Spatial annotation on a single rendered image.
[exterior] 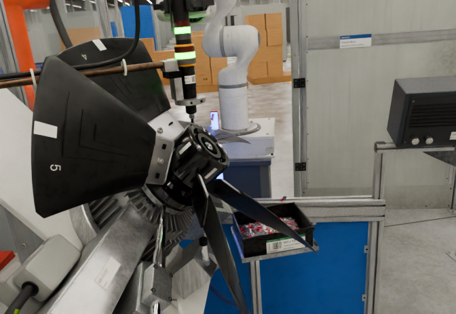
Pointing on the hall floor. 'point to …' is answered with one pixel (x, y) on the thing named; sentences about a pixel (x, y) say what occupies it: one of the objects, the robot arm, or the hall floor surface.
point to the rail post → (374, 263)
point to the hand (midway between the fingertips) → (178, 3)
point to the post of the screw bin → (255, 287)
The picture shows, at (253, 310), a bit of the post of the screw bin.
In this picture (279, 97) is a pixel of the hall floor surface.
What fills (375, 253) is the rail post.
